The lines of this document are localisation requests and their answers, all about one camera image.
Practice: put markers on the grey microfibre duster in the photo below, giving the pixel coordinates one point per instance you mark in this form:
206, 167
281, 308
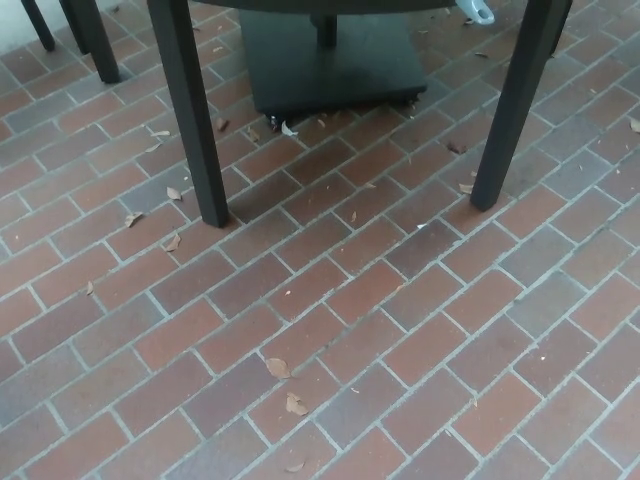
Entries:
487, 19

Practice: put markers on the white crumpled wrapper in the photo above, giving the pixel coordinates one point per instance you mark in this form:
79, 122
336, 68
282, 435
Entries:
287, 129

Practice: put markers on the dark withered leaf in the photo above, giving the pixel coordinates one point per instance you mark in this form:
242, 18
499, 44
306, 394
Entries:
456, 147

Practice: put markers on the dark square umbrella base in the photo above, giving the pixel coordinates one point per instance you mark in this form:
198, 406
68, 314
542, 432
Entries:
340, 70

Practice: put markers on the dark table leg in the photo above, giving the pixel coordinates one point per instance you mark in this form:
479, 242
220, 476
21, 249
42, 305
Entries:
565, 22
510, 125
190, 125

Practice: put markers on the dark chair leg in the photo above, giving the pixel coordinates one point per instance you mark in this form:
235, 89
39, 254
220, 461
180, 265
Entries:
102, 50
77, 30
40, 27

